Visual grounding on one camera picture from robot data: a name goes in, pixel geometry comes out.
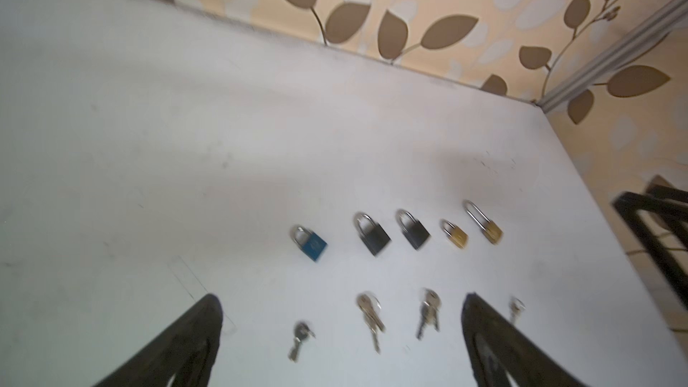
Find dark small padlock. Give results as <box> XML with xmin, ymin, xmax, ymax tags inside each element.
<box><xmin>353</xmin><ymin>212</ymin><xmax>391</xmax><ymax>256</ymax></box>

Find silver key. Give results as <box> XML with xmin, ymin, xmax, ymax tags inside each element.
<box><xmin>509</xmin><ymin>297</ymin><xmax>525</xmax><ymax>324</ymax></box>

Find black wire basket right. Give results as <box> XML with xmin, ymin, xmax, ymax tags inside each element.
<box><xmin>613</xmin><ymin>186</ymin><xmax>687</xmax><ymax>309</ymax></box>

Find blue padlock key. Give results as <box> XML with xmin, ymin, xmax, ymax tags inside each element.
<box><xmin>288</xmin><ymin>321</ymin><xmax>315</xmax><ymax>363</ymax></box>

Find black padlock with keys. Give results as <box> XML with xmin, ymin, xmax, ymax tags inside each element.
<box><xmin>395</xmin><ymin>209</ymin><xmax>431</xmax><ymax>251</ymax></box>

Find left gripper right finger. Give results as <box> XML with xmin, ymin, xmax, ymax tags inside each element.
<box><xmin>462</xmin><ymin>293</ymin><xmax>583</xmax><ymax>386</ymax></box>

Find brass padlock long shackle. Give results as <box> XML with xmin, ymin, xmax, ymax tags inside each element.
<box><xmin>462</xmin><ymin>200</ymin><xmax>503</xmax><ymax>245</ymax></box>

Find brass padlock with key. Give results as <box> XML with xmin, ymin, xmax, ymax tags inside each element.
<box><xmin>440</xmin><ymin>220</ymin><xmax>469</xmax><ymax>249</ymax></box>

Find black padlock key ring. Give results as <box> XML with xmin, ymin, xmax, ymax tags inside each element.
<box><xmin>416</xmin><ymin>287</ymin><xmax>443</xmax><ymax>342</ymax></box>

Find blue small padlock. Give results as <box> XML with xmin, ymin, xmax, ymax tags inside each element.
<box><xmin>290</xmin><ymin>225</ymin><xmax>328</xmax><ymax>262</ymax></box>

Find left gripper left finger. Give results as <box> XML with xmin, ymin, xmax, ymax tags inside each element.
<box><xmin>98</xmin><ymin>294</ymin><xmax>223</xmax><ymax>386</ymax></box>

